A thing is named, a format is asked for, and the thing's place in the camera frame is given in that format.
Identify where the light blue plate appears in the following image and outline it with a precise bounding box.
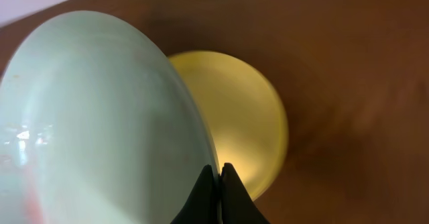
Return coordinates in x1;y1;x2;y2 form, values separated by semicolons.
1;11;218;223

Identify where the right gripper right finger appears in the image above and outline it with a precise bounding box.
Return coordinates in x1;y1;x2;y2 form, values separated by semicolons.
220;163;269;224

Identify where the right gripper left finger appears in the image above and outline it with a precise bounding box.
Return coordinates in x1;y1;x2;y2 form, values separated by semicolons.
171;165;219;224

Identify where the yellow plate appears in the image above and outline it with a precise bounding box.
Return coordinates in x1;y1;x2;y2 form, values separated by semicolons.
169;50;289;200

